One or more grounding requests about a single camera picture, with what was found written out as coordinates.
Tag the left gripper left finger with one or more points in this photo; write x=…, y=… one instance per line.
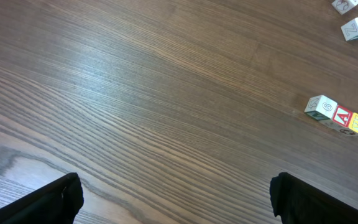
x=55, y=203

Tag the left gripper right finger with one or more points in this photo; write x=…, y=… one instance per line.
x=297, y=202

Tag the red picture block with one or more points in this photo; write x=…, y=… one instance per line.
x=340, y=121

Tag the yellow block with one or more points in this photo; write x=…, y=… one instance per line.
x=352, y=129

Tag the green number block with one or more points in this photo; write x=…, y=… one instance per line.
x=320, y=107

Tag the green sided block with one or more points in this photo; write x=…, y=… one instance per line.
x=350, y=30

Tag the plain block far left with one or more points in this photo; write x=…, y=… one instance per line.
x=343, y=6

